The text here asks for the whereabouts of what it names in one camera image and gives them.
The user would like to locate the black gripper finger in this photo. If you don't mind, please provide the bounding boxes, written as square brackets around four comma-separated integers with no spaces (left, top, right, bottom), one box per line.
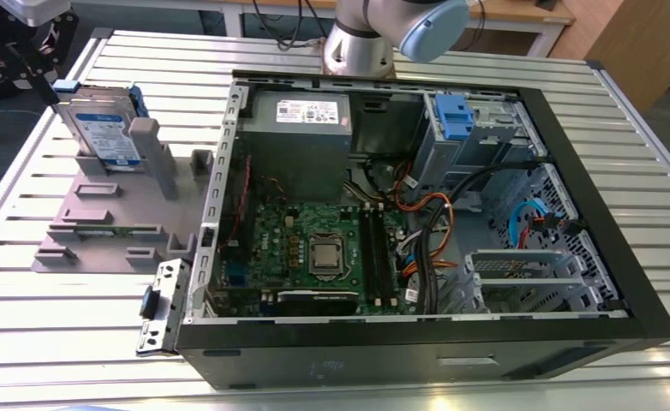
[28,42,78,104]
[0,47,54,104]

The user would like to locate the hard disk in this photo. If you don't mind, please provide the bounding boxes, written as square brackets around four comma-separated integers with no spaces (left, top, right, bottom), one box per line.
[52,79,150,173]

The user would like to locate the metal disk bay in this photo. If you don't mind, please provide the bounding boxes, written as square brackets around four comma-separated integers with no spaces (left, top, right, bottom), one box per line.
[460,248,622,317]

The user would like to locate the grey parts rack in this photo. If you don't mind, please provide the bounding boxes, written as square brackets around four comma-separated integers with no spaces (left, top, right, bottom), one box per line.
[30,117,217,275]

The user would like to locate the green RAM stick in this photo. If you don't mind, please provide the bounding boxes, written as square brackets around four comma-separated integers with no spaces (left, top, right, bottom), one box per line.
[74,228,137,238]

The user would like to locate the grey power supply unit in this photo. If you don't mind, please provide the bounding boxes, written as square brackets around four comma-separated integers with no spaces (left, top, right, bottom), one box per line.
[235,89,353,206]

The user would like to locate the metal expansion card retainer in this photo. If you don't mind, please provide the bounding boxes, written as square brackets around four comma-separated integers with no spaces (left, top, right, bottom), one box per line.
[133,258,194,357]

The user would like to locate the green motherboard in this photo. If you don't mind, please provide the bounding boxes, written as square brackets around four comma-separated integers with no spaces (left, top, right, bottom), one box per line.
[213,202,425,319]

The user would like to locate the CPU socket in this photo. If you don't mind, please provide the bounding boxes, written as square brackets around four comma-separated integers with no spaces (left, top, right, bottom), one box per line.
[305,232,347,280]

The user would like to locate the silver CPU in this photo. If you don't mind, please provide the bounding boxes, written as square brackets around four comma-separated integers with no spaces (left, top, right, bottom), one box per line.
[309,243,341,270]

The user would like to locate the black graphics card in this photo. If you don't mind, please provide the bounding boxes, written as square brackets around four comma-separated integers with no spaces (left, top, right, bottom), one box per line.
[259,289,360,319]

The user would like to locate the blue plastic drive latch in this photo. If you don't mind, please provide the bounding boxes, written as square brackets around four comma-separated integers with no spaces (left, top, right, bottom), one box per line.
[433,92,477,141]

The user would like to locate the black RAM slot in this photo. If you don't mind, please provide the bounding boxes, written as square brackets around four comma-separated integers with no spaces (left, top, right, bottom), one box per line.
[375,204,400,308]

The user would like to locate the grey metal drive cage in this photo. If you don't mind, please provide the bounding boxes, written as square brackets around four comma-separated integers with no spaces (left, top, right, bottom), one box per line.
[409,90,548,207]

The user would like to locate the black PC case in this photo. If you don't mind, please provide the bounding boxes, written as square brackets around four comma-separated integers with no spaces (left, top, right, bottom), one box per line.
[170,68,670,390]

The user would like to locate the black power connector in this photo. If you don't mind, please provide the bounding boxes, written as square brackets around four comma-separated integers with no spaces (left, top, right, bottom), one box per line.
[531,211,586,235]

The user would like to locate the wooden cabinet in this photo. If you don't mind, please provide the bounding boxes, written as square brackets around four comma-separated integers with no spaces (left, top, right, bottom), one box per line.
[545,0,670,115]

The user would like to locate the blue floor cable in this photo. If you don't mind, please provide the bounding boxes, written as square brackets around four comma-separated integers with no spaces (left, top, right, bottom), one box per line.
[0,109,48,126]

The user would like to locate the thin red wire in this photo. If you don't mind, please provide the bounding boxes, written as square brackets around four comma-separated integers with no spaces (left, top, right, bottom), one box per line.
[224,153,255,249]

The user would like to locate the yellow and black wire bundle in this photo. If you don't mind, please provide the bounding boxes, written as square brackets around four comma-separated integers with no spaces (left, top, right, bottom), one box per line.
[343,178,400,207]

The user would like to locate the orange and yellow wires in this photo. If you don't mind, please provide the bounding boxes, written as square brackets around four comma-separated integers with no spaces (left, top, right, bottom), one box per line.
[395,192,456,276]

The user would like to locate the thick black cable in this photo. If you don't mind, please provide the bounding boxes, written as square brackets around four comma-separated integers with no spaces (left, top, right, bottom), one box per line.
[412,161,545,317]

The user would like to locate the wooden desk with white frame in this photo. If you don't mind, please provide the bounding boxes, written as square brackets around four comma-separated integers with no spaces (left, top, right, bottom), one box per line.
[219,0,578,59]

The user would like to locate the blue wire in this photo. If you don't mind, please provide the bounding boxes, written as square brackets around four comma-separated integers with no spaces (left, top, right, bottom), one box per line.
[505,199,552,250]

